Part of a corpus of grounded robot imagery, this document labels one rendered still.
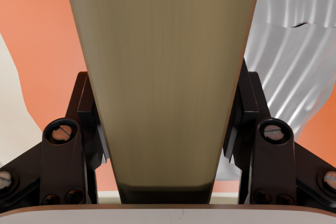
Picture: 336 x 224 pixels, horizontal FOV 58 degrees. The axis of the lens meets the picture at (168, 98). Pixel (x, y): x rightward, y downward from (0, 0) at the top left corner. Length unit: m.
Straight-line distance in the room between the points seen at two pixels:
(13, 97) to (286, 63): 0.18
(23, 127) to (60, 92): 0.05
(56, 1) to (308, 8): 0.13
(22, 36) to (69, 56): 0.03
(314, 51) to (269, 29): 0.03
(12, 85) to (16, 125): 0.04
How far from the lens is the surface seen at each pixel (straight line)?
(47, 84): 0.22
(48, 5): 0.18
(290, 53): 0.19
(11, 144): 0.28
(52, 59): 0.20
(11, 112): 0.25
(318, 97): 0.22
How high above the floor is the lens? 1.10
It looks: 43 degrees down
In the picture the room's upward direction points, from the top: 180 degrees counter-clockwise
